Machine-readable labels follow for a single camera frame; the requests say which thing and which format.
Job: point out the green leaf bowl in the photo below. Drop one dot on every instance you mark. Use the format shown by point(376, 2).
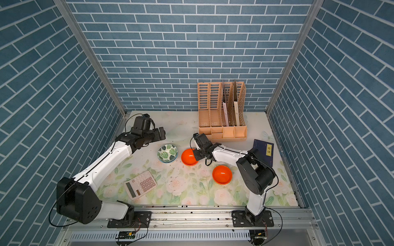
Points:
point(167, 152)
point(167, 155)

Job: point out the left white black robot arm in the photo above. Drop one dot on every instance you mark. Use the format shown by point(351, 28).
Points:
point(76, 197)

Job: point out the dark blue book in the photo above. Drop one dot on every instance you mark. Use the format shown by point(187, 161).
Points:
point(266, 151)

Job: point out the right circuit board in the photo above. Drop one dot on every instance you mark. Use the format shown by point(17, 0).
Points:
point(257, 237)

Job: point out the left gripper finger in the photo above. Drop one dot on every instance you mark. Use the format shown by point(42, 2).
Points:
point(154, 131)
point(162, 133)

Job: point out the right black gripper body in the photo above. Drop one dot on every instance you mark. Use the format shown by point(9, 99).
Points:
point(199, 154)

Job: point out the beige desk file organizer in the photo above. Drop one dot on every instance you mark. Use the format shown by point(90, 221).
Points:
point(221, 107)

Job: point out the orange bowl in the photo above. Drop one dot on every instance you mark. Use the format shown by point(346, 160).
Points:
point(222, 175)
point(188, 157)

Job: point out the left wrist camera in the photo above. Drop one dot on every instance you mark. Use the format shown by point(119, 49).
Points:
point(143, 122)

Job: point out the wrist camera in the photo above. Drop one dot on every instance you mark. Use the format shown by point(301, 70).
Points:
point(200, 139)
point(143, 122)

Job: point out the floral table mat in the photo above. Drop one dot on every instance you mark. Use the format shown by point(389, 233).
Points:
point(179, 184)

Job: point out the pink calculator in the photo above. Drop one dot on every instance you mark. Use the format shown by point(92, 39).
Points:
point(140, 185)

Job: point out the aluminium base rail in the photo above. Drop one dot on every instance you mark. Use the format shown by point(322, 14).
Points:
point(201, 226)

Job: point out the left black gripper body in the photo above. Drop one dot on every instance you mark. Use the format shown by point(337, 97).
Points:
point(149, 137)

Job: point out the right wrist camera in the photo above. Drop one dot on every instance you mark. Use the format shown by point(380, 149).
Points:
point(200, 139)

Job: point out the left green circuit board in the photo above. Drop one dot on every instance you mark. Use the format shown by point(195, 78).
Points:
point(126, 235)

